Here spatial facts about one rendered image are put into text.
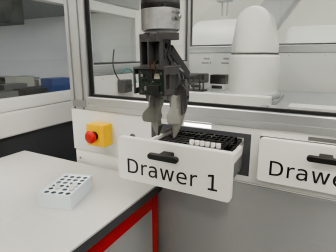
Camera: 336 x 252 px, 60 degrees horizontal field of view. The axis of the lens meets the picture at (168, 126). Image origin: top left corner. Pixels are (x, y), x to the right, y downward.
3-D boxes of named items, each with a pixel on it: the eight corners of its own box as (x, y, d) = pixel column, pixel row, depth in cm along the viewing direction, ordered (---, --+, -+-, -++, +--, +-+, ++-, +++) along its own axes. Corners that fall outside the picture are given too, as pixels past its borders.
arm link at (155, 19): (153, 13, 61) (189, 10, 57) (154, 36, 62) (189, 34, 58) (132, 8, 54) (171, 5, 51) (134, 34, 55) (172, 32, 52)
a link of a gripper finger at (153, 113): (135, 137, 61) (138, 94, 59) (149, 130, 67) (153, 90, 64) (147, 141, 60) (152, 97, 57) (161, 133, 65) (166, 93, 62)
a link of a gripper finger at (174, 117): (162, 143, 59) (155, 97, 57) (175, 135, 64) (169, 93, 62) (176, 143, 57) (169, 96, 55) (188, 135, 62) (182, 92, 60)
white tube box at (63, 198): (71, 209, 70) (70, 195, 69) (39, 206, 72) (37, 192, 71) (92, 187, 82) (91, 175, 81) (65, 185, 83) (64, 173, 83)
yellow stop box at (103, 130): (102, 148, 91) (101, 126, 89) (85, 145, 94) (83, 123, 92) (113, 144, 95) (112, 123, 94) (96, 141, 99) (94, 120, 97)
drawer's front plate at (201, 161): (229, 203, 62) (232, 154, 59) (119, 177, 75) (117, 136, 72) (232, 200, 63) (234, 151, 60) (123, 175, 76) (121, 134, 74)
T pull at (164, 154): (176, 164, 61) (176, 158, 61) (146, 159, 65) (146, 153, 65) (184, 159, 65) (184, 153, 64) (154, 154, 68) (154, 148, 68)
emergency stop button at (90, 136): (93, 145, 89) (92, 132, 88) (83, 143, 91) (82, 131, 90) (100, 142, 92) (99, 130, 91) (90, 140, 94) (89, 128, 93)
